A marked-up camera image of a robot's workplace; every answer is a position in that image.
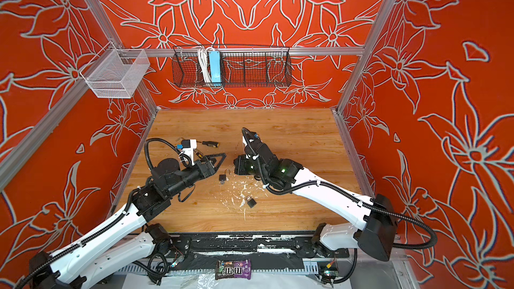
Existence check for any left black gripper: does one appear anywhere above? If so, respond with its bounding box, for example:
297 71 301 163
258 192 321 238
168 153 226 199

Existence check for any dark padlock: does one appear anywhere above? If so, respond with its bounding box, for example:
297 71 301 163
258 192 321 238
218 169 231 185
246 196 256 208

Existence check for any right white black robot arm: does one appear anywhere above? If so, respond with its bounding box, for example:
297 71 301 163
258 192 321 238
234 128 438 262

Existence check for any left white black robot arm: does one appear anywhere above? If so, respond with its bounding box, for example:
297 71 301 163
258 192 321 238
16 138 226 288

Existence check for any light blue box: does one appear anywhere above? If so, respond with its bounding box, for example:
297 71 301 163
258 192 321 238
209 50 222 86

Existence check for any m&m candy bag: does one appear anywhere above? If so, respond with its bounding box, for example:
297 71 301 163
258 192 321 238
215 260 252 280

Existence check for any small electronics board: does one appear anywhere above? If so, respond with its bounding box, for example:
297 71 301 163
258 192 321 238
319 263 339 284

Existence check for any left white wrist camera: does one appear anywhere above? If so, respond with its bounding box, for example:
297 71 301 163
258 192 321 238
176 139 197 167

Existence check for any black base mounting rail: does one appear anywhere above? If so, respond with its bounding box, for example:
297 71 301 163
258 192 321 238
170 231 350 258

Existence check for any black wire wall basket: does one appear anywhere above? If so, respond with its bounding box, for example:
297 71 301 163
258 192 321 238
171 45 293 88

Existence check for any white coiled cable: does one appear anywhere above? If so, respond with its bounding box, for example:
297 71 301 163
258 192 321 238
197 47 214 84

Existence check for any white mesh wall basket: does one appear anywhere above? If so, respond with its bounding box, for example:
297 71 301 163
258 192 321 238
80 49 150 98

